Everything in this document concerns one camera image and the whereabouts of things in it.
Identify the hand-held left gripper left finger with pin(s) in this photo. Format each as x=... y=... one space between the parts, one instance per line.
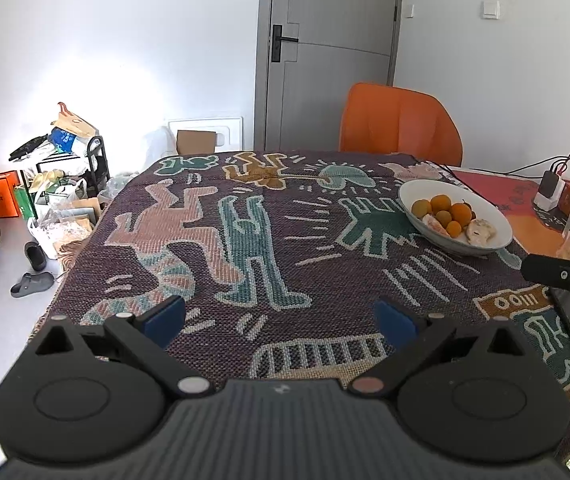
x=165 y=317

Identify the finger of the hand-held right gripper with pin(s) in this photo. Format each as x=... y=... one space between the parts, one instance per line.
x=560 y=275

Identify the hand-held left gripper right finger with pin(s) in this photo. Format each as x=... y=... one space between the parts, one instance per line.
x=395 y=325

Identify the white bowl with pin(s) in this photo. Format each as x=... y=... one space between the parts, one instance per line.
x=465 y=249

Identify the peeled orange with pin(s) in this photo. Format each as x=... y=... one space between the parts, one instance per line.
x=435 y=225

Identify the small kumquat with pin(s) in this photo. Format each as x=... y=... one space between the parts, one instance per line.
x=444 y=218
x=454 y=229

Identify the large orange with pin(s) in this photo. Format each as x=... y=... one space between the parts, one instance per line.
x=440 y=203
x=461 y=213

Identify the yellow-green round fruit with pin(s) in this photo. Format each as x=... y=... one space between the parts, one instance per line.
x=421 y=208

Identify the white and black charger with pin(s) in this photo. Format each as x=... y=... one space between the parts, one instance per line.
x=548 y=190

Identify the pale peeled fruit piece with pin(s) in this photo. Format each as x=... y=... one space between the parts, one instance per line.
x=481 y=231

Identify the printed woven blanket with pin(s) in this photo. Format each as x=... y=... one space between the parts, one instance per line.
x=290 y=240

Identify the grey slipper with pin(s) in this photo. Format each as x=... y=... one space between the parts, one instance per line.
x=36 y=255
x=32 y=284

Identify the pile of plastic bags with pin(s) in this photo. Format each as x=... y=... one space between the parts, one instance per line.
x=65 y=210

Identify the black metal rack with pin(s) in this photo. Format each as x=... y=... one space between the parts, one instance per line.
x=96 y=165

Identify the cardboard box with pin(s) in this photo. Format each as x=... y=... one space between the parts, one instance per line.
x=196 y=141

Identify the green paper bag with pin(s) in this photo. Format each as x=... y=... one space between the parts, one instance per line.
x=26 y=202

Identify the white board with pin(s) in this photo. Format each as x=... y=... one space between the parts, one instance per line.
x=230 y=132

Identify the blue and white bag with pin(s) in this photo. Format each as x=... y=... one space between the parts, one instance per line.
x=65 y=140

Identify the orange chair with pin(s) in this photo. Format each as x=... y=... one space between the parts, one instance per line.
x=395 y=120

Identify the brown paper bag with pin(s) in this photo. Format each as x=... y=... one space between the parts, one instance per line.
x=72 y=120

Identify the black flat item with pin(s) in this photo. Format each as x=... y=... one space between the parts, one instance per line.
x=27 y=147

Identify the grey door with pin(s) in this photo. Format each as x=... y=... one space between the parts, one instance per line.
x=335 y=60

